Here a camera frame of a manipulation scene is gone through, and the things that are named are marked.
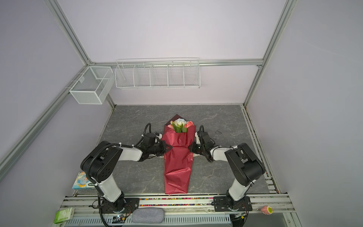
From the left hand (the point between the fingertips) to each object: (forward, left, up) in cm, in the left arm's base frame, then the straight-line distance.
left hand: (173, 148), depth 92 cm
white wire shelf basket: (+45, +8, +27) cm, 54 cm away
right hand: (+1, -10, -1) cm, 10 cm away
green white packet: (-33, +54, 0) cm, 64 cm away
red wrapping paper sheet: (-8, -3, -1) cm, 9 cm away
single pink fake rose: (+18, -11, +1) cm, 21 cm away
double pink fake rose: (+17, +2, +2) cm, 17 cm away
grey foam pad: (-36, +12, 0) cm, 38 cm away
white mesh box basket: (+37, +51, +25) cm, 68 cm away
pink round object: (-37, -46, +3) cm, 59 cm away
